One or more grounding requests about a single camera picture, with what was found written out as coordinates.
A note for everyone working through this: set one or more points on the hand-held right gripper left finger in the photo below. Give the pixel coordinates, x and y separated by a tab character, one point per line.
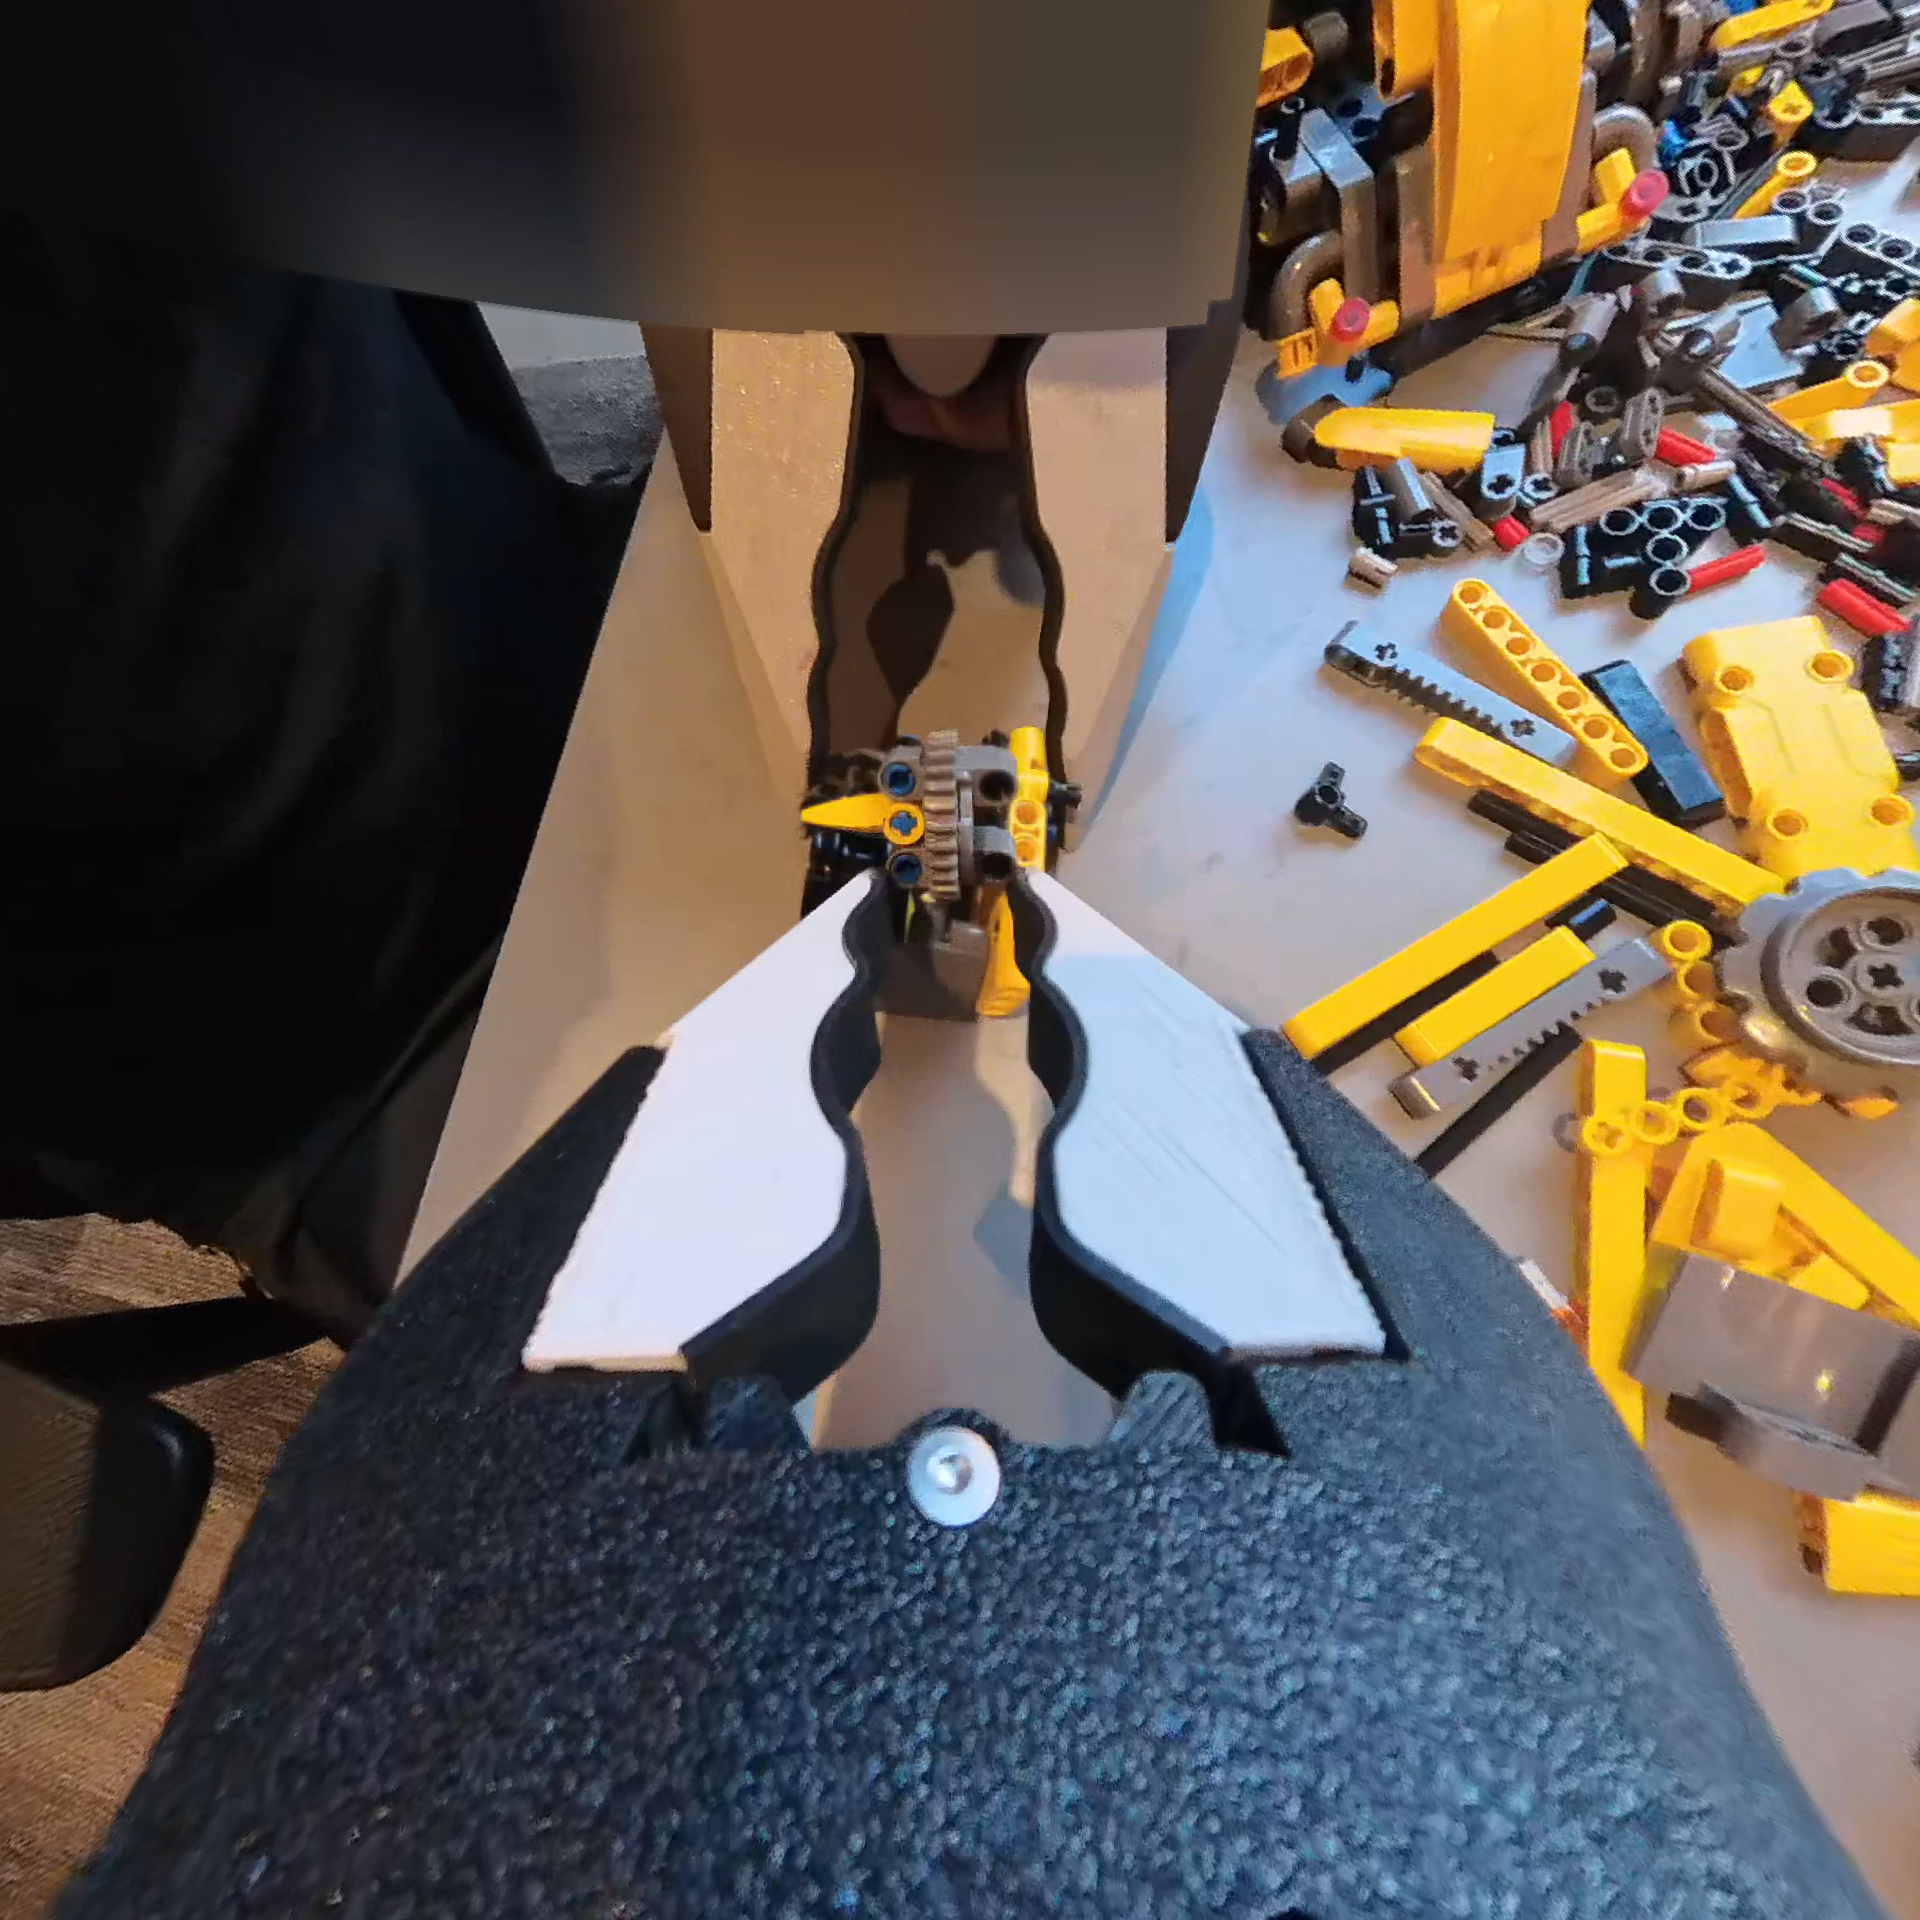
707	1199

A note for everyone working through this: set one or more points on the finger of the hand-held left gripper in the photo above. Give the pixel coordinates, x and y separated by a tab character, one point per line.
766	496
1110	480

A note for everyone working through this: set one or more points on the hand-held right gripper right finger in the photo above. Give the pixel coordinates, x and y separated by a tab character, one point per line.
1199	1187

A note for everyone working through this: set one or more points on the yellow black wheel brick assembly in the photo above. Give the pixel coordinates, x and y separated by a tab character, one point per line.
1026	811

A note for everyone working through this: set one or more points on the grey gear brick assembly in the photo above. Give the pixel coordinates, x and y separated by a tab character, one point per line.
941	817

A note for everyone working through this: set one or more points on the grey desk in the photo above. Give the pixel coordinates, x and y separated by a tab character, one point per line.
1244	901

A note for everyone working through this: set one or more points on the person's left hand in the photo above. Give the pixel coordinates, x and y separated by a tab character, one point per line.
939	421

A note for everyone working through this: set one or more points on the long yellow holed beam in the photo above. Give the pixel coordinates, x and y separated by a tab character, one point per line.
1454	946

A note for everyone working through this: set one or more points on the grey toothed rack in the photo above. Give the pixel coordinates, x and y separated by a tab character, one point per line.
1528	1026
1423	685

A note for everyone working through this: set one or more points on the small black connector brick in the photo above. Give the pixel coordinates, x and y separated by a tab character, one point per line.
1326	804

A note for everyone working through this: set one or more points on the yellow toy vehicle partly built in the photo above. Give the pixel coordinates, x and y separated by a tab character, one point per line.
1498	152

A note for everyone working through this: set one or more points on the person's dark clothed body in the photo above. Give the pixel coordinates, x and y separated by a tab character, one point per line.
225	749

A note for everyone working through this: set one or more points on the grey sprocket wheel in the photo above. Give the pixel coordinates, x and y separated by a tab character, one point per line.
1836	975

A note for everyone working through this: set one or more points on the black office chair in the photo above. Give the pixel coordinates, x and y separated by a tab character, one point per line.
88	1517

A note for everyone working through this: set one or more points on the pile of toy building bricks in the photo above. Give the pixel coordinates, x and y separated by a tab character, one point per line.
1794	735

